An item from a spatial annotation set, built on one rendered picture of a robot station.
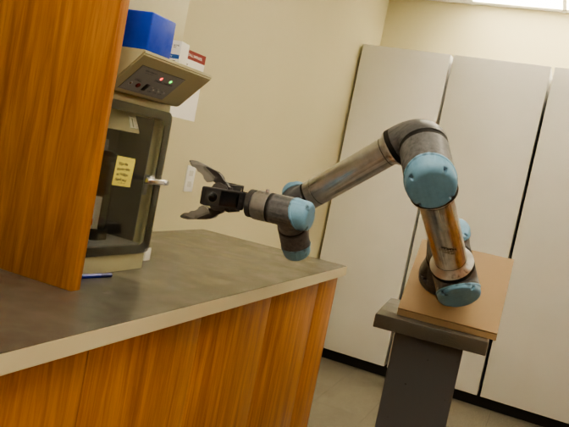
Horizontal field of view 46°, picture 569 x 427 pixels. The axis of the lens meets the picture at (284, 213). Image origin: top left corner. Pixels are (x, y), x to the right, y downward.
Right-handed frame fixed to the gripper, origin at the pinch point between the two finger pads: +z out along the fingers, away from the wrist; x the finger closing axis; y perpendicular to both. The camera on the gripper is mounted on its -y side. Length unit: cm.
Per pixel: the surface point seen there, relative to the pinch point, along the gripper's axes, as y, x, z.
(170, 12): 3.5, 44.9, 15.1
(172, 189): 88, -11, 58
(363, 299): 288, -78, 20
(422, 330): 39, -28, -62
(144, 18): -18.7, 38.7, 6.6
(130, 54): -20.7, 29.8, 7.2
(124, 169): -7.2, 2.3, 13.7
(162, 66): -11.0, 29.2, 4.7
